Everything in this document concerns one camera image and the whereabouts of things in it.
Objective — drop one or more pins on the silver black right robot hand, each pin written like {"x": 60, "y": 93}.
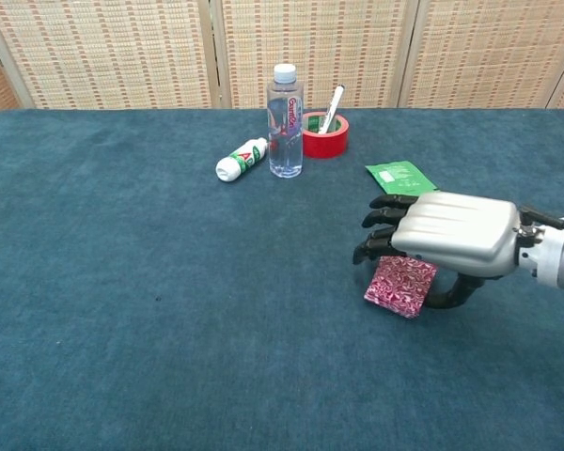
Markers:
{"x": 456, "y": 230}

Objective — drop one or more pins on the red patterned paper block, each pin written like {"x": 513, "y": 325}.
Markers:
{"x": 399, "y": 286}

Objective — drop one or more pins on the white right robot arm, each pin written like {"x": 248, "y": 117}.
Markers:
{"x": 559, "y": 253}

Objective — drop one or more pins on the green sachet packet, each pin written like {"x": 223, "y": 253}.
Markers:
{"x": 395, "y": 174}

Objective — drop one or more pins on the red tape roll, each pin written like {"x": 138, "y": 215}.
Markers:
{"x": 324, "y": 146}

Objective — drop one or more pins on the white marker pen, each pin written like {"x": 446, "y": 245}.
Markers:
{"x": 333, "y": 104}

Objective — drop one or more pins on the clear plastic water bottle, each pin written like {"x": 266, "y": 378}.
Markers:
{"x": 285, "y": 141}

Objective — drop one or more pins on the small white drink bottle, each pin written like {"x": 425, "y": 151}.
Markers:
{"x": 237, "y": 162}

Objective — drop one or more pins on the teal felt table cover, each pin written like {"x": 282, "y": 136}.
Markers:
{"x": 169, "y": 282}

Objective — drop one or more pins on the woven bamboo folding screen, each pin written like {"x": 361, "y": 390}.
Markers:
{"x": 122, "y": 47}

